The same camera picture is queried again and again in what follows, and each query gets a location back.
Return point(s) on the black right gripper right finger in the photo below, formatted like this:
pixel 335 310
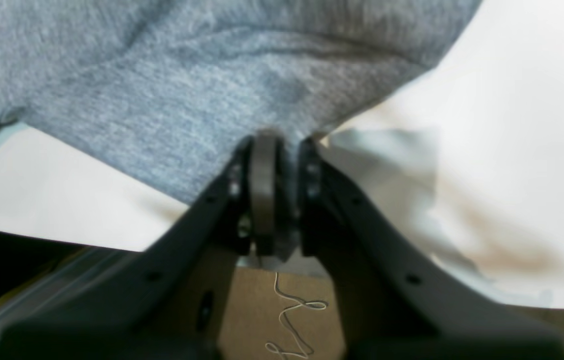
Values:
pixel 395 303

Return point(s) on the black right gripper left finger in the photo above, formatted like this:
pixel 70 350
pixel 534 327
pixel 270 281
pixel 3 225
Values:
pixel 167 303

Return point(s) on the grey t-shirt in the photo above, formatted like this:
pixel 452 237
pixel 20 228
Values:
pixel 162 90

